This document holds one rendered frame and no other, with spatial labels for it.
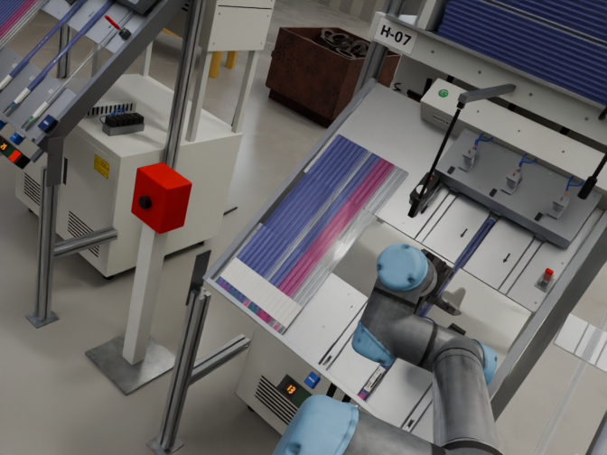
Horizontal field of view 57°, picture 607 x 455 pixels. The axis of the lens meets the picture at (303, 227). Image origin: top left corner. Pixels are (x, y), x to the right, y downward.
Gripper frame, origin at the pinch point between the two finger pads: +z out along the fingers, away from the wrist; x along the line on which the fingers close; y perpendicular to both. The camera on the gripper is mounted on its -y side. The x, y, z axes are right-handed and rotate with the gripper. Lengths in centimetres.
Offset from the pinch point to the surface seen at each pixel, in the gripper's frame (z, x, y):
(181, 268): 95, 118, -53
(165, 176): 11, 85, -13
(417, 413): 1.5, -11.2, -21.6
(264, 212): 4.6, 47.1, -5.2
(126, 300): 66, 114, -71
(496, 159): 10.0, 6.1, 35.2
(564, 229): 8.1, -14.8, 27.8
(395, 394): 1.5, -5.4, -21.5
